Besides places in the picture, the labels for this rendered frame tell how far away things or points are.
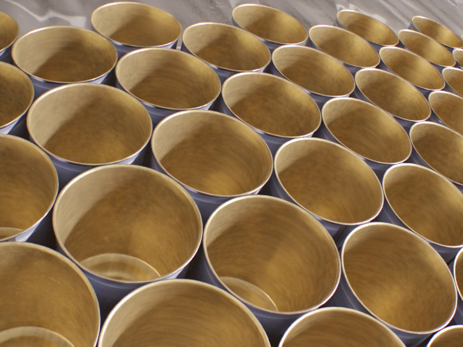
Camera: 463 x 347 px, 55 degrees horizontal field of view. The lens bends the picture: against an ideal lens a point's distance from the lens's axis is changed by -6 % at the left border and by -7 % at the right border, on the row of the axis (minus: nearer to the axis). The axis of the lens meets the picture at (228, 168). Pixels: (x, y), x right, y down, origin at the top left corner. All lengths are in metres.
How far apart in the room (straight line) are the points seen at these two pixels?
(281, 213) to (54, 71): 0.20
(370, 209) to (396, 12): 0.59
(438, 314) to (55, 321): 0.20
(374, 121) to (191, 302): 0.21
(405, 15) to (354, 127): 0.51
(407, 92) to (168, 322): 0.29
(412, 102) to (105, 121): 0.25
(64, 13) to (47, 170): 0.31
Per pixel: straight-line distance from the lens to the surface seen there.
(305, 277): 0.27
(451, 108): 0.46
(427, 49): 0.56
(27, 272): 0.22
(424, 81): 0.49
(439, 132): 0.39
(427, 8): 0.96
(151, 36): 0.40
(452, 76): 0.51
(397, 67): 0.49
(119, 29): 0.40
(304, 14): 0.68
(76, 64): 0.36
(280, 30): 0.45
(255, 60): 0.39
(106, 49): 0.34
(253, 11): 0.44
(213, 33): 0.39
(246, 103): 0.35
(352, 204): 0.31
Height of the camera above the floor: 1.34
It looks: 44 degrees down
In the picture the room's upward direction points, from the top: 22 degrees clockwise
